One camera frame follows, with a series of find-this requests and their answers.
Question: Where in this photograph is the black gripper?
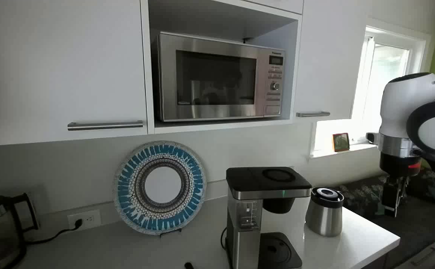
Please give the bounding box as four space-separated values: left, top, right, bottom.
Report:
380 171 411 218

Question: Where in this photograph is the black kettle power cord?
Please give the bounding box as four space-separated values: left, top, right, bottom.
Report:
24 216 86 246

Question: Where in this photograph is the black coffee maker cord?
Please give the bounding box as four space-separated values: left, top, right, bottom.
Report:
219 225 231 251

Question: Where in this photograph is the black silver coffee maker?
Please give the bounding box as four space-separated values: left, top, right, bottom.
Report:
225 165 313 269

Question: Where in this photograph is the stainless steel microwave oven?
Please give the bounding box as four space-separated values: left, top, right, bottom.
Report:
156 29 286 123

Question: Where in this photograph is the white framed window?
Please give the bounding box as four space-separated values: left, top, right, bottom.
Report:
352 25 432 146

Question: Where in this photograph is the wide white cabinet door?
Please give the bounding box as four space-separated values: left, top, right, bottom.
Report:
0 0 150 147

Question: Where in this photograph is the black plate stand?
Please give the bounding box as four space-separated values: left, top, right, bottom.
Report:
156 225 184 239

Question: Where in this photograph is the long metal cabinet handle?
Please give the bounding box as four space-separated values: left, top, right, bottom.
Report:
66 119 147 132

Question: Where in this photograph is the small dark picture frame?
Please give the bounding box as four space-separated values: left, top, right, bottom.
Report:
332 131 352 153

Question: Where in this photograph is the white wall power outlet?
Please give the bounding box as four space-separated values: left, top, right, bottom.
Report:
66 207 102 230

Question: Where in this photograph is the metal carafe with black lid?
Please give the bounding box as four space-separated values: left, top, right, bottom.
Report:
305 185 347 237

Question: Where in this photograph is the dark camouflage cloth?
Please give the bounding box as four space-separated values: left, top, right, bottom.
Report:
335 167 435 221

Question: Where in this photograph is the blue white decorative plate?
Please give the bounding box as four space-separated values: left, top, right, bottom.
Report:
114 140 208 236

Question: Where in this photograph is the short metal cabinet handle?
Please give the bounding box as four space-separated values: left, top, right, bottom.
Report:
296 109 332 119

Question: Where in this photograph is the narrow white cabinet door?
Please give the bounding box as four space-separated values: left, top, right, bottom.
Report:
293 0 374 120

